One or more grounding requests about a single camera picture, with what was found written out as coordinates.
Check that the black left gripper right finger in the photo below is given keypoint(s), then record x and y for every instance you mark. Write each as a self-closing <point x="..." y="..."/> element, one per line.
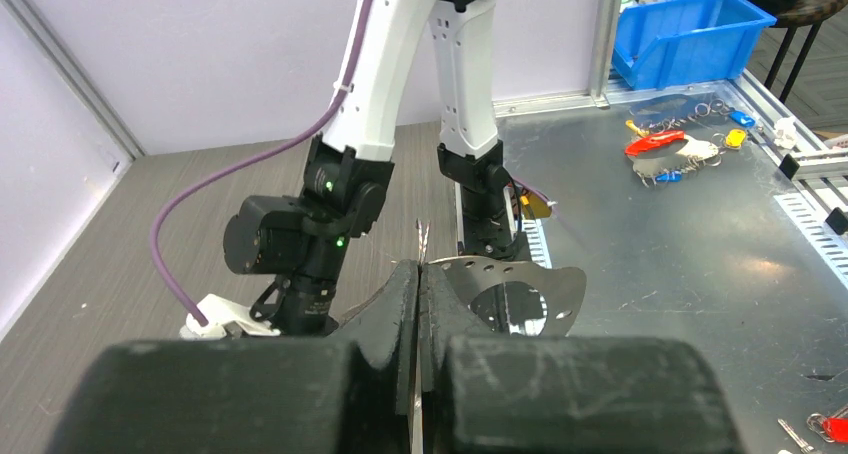
<point x="494" y="393"/>

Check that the metal keyring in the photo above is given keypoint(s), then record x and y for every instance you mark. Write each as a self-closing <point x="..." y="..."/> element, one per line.
<point x="423" y="231"/>

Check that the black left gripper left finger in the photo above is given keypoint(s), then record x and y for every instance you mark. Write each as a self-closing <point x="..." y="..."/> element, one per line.
<point x="348" y="392"/>

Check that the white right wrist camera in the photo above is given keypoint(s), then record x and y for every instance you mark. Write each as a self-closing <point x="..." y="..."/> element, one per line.
<point x="226" y="319"/>

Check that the blue plastic storage bin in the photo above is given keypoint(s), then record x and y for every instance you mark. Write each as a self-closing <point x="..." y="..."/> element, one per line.
<point x="679" y="42"/>

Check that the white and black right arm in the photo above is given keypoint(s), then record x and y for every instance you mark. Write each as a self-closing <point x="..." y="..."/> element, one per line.
<point x="301" y="241"/>

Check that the blue key tag on table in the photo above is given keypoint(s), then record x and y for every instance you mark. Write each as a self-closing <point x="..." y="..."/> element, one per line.
<point x="742" y="119"/>

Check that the yellow key tag on table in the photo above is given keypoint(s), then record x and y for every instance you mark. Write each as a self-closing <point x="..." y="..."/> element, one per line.
<point x="735" y="139"/>

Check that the perforated metal plate holder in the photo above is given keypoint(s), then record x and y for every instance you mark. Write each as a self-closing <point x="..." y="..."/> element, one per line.
<point x="517" y="297"/>

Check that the black stool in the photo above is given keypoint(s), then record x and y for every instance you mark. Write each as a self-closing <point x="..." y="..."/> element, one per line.
<point x="793" y="15"/>

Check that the perforated cable duct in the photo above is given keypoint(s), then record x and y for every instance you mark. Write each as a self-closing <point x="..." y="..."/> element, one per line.
<point x="810" y="220"/>

